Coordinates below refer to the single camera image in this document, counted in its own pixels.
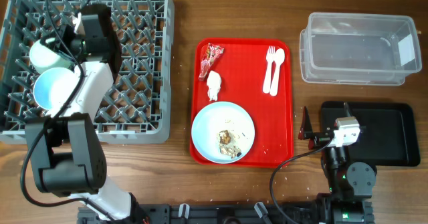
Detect green plastic bowl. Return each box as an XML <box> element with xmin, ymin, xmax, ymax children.
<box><xmin>29</xmin><ymin>40</ymin><xmax>72</xmax><ymax>74</ymax></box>

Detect light blue plastic bowl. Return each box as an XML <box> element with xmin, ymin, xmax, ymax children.
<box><xmin>33</xmin><ymin>68</ymin><xmax>79</xmax><ymax>110</ymax></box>

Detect white plastic fork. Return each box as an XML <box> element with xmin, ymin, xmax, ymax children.
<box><xmin>262</xmin><ymin>46</ymin><xmax>276</xmax><ymax>94</ymax></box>

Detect red snack wrapper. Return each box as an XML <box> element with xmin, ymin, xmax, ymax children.
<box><xmin>198</xmin><ymin>43</ymin><xmax>224</xmax><ymax>81</ymax></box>

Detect white tissue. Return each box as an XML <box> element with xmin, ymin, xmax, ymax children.
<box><xmin>207</xmin><ymin>71</ymin><xmax>221</xmax><ymax>101</ymax></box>

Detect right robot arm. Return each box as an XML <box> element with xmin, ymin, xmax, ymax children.
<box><xmin>298</xmin><ymin>103</ymin><xmax>377</xmax><ymax>224</ymax></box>

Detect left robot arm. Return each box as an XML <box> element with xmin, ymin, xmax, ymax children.
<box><xmin>23</xmin><ymin>3</ymin><xmax>150</xmax><ymax>223</ymax></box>

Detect grey plastic dishwasher rack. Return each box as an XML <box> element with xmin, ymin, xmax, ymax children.
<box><xmin>1</xmin><ymin>0</ymin><xmax>175</xmax><ymax>144</ymax></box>

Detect black plastic tray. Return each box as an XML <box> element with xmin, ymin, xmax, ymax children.
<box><xmin>336</xmin><ymin>102</ymin><xmax>421</xmax><ymax>166</ymax></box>

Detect clear plastic bin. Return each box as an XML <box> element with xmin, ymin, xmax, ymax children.
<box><xmin>300</xmin><ymin>12</ymin><xmax>423</xmax><ymax>86</ymax></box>

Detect brown food scraps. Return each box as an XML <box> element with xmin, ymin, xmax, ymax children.
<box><xmin>218</xmin><ymin>130</ymin><xmax>242</xmax><ymax>159</ymax></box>

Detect white plastic spoon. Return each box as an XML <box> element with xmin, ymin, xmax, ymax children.
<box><xmin>270</xmin><ymin>48</ymin><xmax>286</xmax><ymax>96</ymax></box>

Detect light blue dinner plate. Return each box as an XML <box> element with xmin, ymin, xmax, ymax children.
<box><xmin>191</xmin><ymin>102</ymin><xmax>255</xmax><ymax>164</ymax></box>

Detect red plastic serving tray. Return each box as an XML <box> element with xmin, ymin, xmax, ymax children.
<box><xmin>189</xmin><ymin>38</ymin><xmax>294</xmax><ymax>168</ymax></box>

